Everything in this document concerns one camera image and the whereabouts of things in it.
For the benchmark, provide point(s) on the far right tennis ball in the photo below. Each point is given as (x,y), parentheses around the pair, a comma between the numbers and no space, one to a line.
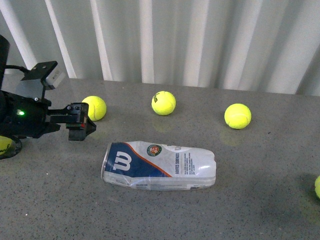
(317,187)

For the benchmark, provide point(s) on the middle tennis ball with logo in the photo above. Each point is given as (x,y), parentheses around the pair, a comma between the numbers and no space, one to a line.
(163,103)

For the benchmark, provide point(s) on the far left tennis ball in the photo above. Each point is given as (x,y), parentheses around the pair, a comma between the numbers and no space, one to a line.
(5,144)

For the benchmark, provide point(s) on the clear Wilson tennis ball can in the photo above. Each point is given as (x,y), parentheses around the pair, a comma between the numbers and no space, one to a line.
(158,167)

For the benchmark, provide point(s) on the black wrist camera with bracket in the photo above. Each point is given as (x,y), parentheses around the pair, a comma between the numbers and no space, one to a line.
(44,76)

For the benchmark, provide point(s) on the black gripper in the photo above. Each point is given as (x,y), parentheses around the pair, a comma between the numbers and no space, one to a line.
(23,117)

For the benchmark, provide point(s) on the right middle tennis ball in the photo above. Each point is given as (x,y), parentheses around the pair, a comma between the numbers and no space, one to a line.
(237,116)

